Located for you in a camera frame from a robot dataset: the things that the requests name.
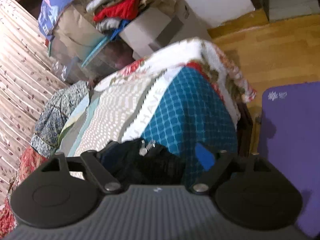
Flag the black pants with zippers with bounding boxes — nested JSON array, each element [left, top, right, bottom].
[[97, 138, 185, 187]]

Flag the light green yellow cloth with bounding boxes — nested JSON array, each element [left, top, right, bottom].
[[58, 93, 90, 147]]

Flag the patchwork floral quilt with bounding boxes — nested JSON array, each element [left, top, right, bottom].
[[1, 81, 91, 238]]

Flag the patterned bedspread with text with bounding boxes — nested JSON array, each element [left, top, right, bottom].
[[59, 67, 238, 186]]

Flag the floral white bed sheet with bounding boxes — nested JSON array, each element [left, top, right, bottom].
[[94, 38, 256, 125]]

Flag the purple yoga mat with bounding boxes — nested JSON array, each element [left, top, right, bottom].
[[258, 82, 319, 238]]

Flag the clear storage bin teal lid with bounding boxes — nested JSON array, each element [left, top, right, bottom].
[[48, 38, 134, 85]]

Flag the leaf print curtain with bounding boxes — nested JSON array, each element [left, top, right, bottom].
[[0, 0, 66, 202]]

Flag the cardboard box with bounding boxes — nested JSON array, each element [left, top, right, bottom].
[[119, 0, 211, 60]]

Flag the pile of clothes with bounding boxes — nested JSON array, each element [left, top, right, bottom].
[[86, 0, 158, 41]]

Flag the blue printed bag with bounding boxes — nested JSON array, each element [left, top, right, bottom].
[[37, 0, 74, 41]]

